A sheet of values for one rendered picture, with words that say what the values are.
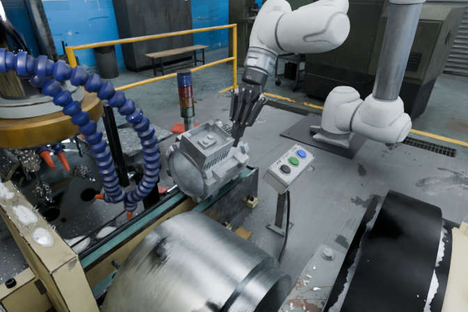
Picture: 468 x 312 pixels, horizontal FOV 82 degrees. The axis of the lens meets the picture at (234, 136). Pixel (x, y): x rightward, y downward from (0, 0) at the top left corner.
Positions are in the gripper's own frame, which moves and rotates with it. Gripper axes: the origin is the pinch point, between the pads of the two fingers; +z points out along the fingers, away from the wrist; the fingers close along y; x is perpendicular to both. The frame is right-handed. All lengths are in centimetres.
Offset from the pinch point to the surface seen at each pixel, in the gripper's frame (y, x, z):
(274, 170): 16.6, -2.2, 5.1
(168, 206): -9.7, -9.0, 26.7
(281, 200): 16.2, 11.2, 15.1
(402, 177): 44, 66, -3
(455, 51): 51, 587, -264
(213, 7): -490, 467, -269
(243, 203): 1.9, 15.4, 22.7
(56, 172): -26.8, -34.6, 22.4
